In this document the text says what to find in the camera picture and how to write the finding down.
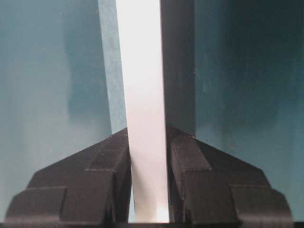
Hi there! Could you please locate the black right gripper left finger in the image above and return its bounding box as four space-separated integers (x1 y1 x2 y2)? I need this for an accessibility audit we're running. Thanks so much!
4 129 132 228

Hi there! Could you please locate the white wooden board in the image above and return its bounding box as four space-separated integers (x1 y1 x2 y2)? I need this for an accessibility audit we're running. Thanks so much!
116 0 169 223

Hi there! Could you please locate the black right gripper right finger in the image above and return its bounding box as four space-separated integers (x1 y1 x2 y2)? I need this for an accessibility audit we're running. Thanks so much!
166 126 294 228

